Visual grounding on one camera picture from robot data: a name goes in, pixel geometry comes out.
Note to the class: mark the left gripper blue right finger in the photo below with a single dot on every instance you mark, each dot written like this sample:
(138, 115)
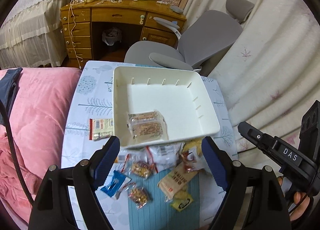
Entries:
(219, 163)

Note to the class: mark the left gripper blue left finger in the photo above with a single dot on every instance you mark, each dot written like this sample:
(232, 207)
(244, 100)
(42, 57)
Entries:
(103, 160)

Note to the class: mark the blue foil snack packet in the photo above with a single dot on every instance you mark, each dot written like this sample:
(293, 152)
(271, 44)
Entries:
(118, 183)

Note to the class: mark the red white Lipo cracker pack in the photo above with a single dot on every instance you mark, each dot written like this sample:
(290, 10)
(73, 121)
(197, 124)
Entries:
(100, 128)

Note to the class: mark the mixed nuts clear packet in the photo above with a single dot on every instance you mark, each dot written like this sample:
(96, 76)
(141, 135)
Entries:
(141, 169)

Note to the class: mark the yellow green snack packet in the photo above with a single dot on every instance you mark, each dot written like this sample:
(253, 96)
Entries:
(181, 200)

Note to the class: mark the beige long biscuit bar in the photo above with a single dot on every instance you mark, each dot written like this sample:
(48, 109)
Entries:
(175, 180)

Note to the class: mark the clear pack brown biscuits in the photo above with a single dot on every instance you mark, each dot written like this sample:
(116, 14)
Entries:
(147, 127)

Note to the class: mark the person's right hand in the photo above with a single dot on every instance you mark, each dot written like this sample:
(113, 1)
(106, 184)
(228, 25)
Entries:
(301, 201)

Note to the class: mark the patterned blue white tablecloth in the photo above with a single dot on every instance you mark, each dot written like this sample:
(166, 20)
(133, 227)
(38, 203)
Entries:
(93, 98)

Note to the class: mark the white plastic storage bin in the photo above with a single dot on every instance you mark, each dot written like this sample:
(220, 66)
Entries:
(179, 95)

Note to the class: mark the pink bed quilt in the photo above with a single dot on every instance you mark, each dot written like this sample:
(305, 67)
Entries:
(38, 120)

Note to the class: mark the folded dark blue jeans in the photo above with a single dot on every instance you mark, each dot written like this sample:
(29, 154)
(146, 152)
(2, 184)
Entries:
(9, 88)

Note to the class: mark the grey office chair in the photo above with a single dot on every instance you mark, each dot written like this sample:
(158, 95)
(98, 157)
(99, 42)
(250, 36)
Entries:
(212, 33)

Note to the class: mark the lace covered cabinet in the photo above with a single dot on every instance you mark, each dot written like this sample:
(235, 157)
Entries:
(31, 35)

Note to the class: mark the wooden desk with drawers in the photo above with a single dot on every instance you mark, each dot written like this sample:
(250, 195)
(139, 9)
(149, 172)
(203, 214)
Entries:
(104, 30)

